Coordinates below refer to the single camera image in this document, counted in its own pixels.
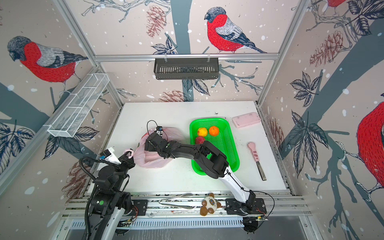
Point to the red fruit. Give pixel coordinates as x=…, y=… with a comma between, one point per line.
x=199, y=140

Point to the metal tongs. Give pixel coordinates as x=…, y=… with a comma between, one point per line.
x=177, y=201

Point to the brown white plush toy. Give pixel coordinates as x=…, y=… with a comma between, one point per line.
x=209, y=205

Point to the white wire mesh shelf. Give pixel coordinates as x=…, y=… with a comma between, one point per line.
x=81, y=102

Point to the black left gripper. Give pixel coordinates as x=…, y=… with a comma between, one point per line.
x=128, y=162

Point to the pink plastic bag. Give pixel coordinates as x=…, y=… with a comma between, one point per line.
x=152, y=160

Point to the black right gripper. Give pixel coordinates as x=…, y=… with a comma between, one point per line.
x=148, y=141

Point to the black hanging wall basket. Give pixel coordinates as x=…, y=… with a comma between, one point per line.
x=186, y=69

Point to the orange fruit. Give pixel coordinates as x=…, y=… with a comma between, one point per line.
x=214, y=131

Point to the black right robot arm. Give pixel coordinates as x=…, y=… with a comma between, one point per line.
x=212, y=161

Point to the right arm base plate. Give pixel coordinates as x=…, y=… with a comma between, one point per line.
x=234, y=207

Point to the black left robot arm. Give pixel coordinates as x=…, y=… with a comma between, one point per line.
x=108, y=202

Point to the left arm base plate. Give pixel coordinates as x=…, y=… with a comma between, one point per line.
x=139, y=208

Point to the yellow fruit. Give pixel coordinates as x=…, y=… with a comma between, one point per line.
x=202, y=132

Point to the green plastic basket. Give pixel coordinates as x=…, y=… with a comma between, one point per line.
x=224, y=141

